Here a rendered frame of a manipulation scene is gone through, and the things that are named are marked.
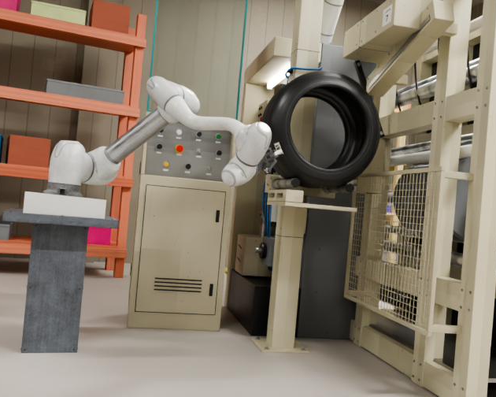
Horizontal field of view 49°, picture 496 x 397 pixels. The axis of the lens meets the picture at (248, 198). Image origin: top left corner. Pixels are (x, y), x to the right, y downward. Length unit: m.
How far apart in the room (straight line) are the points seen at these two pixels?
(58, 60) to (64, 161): 3.79
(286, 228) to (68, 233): 1.14
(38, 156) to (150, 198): 2.13
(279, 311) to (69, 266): 1.14
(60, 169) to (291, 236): 1.25
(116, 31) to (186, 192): 2.55
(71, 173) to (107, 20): 2.91
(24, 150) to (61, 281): 2.61
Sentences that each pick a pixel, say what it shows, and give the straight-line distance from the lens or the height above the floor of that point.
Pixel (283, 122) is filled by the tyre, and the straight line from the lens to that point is 2.61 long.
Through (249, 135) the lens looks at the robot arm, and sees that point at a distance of 2.17.
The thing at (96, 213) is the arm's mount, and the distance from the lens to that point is 2.62.
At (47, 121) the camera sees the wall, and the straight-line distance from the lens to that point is 6.36.
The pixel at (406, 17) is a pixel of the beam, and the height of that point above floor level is 1.68.
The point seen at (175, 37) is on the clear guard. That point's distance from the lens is 3.42.
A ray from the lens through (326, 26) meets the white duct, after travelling 3.74.
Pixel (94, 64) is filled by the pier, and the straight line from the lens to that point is 6.37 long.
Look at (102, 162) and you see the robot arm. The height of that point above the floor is 0.92.
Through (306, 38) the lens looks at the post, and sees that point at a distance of 3.15.
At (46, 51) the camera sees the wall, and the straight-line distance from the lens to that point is 6.49.
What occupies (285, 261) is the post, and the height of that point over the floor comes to 0.48.
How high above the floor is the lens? 0.76
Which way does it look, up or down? 1 degrees up
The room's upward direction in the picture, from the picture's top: 5 degrees clockwise
